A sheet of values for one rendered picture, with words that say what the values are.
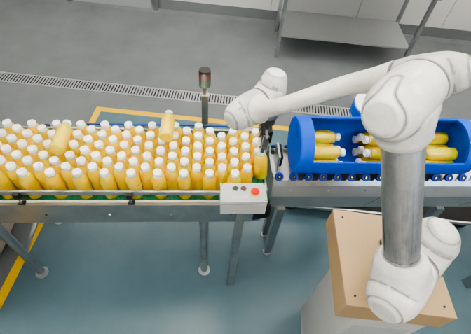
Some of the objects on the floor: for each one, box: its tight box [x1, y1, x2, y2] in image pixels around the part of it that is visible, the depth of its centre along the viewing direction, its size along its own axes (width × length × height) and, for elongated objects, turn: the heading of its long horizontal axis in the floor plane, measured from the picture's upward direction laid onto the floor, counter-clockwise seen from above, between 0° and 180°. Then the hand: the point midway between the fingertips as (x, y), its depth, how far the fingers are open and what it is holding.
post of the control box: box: [227, 214, 245, 286], centre depth 191 cm, size 4×4×100 cm
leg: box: [263, 207, 285, 256], centre depth 221 cm, size 6×6×63 cm
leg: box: [423, 207, 445, 218], centre depth 229 cm, size 6×6×63 cm
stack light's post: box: [201, 92, 208, 125], centre depth 227 cm, size 4×4×110 cm
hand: (261, 147), depth 153 cm, fingers closed on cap, 4 cm apart
